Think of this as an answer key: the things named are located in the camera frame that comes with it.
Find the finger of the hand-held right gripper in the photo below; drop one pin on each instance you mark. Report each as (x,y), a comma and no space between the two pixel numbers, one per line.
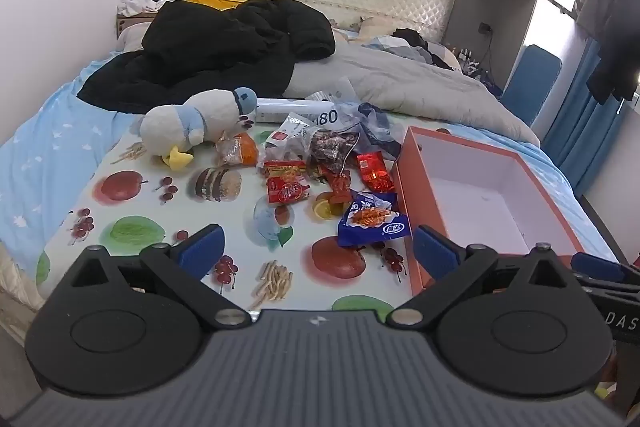
(597,267)

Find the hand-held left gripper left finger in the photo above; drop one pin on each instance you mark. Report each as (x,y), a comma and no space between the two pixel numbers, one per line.
(200,249)

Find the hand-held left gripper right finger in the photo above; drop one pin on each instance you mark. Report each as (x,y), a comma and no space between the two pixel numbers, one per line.
(435,252)

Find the orange cardboard box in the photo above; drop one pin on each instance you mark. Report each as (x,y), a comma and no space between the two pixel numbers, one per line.
(470,187)

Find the red round-logo snack packet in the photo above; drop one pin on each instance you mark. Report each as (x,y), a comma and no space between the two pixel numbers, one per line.
(287,191)

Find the orange clear bread packet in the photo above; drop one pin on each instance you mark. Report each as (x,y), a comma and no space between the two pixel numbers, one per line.
(237,149)

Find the small red snack packet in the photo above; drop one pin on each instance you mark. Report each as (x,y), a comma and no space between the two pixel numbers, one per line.
(339,187)

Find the blue snack packet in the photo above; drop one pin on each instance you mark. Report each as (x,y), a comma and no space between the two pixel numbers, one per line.
(372,219)

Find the fruit print table mat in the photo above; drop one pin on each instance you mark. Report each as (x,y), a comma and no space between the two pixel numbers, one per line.
(150,187)

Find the shiny red foil packet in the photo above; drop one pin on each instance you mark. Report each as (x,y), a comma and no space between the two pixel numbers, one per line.
(375,172)

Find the red and yellow bordered packet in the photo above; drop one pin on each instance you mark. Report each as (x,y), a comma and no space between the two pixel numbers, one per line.
(284,168)

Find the white and blue plush penguin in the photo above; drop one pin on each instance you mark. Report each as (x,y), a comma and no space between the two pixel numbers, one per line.
(210,114)

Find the blue curtain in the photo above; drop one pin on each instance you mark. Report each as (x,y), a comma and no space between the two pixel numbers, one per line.
(580,127)

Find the dark dried fruit packet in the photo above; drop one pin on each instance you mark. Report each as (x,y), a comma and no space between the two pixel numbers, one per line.
(332,149)

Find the clear blue plastic bag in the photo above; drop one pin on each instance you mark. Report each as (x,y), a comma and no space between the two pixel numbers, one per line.
(370,119)

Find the white packet with red label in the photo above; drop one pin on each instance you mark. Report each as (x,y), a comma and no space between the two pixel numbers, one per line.
(292,129)

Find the white cylinder tube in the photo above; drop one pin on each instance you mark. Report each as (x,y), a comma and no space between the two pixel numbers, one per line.
(285,109)

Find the grey quilt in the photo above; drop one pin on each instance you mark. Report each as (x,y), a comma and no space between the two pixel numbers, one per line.
(415,87)

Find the light blue star bedsheet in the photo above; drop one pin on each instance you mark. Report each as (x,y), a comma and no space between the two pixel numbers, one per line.
(45,147)

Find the blue chair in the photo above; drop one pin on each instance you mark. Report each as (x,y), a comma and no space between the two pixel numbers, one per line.
(532,82)

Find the black padded jacket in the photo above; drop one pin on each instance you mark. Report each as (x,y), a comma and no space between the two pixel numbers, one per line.
(210,47)

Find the dark hanging garment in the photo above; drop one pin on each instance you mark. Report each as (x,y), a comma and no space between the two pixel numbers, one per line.
(622,47)

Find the pink pillow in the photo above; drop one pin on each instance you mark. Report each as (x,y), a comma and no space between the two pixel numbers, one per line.
(377,26)

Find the grey cabinet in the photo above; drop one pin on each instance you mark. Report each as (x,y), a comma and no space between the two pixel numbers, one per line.
(487,2)

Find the black wall plug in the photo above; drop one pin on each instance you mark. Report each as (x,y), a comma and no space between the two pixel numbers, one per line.
(485,28)

